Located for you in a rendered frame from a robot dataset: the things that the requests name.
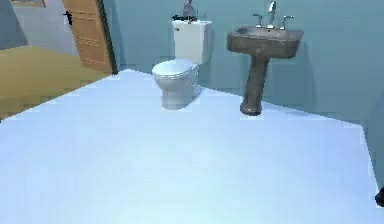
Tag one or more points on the silver sink faucet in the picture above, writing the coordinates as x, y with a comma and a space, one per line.
271, 15

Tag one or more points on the grey statuette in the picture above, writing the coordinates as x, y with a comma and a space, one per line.
187, 12

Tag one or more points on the brown pedestal sink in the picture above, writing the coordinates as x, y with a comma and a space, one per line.
263, 43

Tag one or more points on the white toilet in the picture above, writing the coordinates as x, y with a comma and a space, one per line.
180, 71

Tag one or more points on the wooden room door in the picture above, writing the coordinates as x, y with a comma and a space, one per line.
89, 33

